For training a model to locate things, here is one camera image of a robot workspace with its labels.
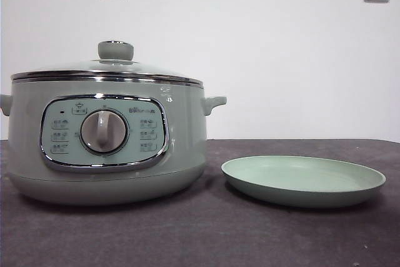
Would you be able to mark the pale green round plate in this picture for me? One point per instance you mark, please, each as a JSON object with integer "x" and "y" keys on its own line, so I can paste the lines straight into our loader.
{"x": 300, "y": 173}

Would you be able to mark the pale green electric steamer pot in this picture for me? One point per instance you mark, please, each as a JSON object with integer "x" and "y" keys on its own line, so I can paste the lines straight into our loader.
{"x": 175, "y": 129}

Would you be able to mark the glass lid with green knob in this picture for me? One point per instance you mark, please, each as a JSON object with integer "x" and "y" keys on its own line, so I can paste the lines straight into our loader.
{"x": 115, "y": 50}

